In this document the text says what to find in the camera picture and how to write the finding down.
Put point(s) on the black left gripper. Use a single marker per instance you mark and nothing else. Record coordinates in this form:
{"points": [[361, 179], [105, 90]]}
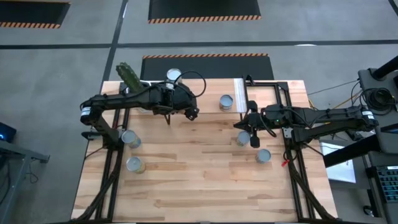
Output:
{"points": [[177, 99]]}

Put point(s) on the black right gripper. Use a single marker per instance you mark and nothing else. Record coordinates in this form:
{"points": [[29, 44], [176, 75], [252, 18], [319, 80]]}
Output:
{"points": [[256, 121]]}

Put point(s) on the mixed fruit label tin can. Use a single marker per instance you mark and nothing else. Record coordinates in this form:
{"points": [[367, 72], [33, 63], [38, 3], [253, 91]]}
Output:
{"points": [[243, 137]]}

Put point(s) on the orange label tin can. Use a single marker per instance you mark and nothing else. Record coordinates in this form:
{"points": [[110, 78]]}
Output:
{"points": [[226, 101]]}

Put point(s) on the carrot label tin can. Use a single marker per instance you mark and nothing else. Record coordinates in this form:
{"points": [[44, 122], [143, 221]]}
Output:
{"points": [[263, 155]]}

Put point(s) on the cherries label tin can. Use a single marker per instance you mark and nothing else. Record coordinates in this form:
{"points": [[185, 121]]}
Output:
{"points": [[129, 137]]}

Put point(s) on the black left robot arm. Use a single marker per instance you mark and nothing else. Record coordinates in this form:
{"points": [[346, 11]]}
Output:
{"points": [[124, 99]]}

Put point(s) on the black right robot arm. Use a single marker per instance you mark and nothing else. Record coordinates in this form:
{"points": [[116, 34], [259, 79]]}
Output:
{"points": [[326, 119]]}

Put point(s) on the wooden shelf with black legs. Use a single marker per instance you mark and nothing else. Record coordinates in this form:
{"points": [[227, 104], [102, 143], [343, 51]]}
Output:
{"points": [[211, 90]]}

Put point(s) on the green cactus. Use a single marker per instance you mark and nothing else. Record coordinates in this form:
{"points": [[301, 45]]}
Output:
{"points": [[127, 76]]}

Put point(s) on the small red clip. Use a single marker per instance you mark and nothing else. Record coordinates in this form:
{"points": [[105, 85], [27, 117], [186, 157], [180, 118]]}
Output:
{"points": [[284, 162]]}

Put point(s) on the black mat with striped edge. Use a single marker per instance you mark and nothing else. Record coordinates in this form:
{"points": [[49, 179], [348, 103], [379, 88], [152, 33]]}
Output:
{"points": [[236, 67], [202, 9], [31, 12]]}

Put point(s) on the white paper sheet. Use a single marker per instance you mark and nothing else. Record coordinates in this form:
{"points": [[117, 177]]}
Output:
{"points": [[342, 171]]}

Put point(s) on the black support beam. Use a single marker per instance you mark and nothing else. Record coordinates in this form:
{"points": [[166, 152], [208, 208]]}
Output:
{"points": [[351, 151]]}

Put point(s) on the grey equipment cart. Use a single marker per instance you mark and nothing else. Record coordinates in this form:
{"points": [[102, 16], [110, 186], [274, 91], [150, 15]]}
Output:
{"points": [[377, 93]]}

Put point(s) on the black caster wheel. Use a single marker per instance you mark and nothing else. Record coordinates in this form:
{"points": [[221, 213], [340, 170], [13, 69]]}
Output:
{"points": [[368, 211]]}

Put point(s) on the black keyboard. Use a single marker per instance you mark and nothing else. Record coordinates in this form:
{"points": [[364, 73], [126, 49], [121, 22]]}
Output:
{"points": [[388, 183]]}

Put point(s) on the grey metal desk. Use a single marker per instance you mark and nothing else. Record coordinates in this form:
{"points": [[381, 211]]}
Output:
{"points": [[15, 152]]}

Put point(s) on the black device with blue light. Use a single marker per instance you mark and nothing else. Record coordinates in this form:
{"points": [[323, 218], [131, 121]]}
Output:
{"points": [[7, 132]]}

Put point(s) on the small grey metal bracket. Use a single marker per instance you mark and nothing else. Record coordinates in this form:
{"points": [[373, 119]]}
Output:
{"points": [[287, 133]]}

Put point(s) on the black aluminium rig frame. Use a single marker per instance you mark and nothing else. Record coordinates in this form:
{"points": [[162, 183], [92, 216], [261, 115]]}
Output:
{"points": [[270, 83]]}

